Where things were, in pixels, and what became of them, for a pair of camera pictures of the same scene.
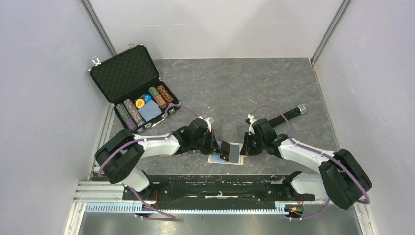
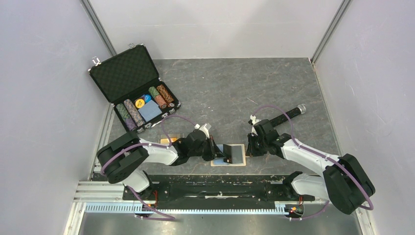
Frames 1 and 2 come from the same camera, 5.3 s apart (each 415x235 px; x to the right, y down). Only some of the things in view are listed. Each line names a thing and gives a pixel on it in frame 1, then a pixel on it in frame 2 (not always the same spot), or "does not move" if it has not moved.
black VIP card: x=226 y=151 -> x=236 y=154
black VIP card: x=225 y=151 does not move
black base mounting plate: x=172 y=192 does not move
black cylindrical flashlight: x=301 y=109 does not move
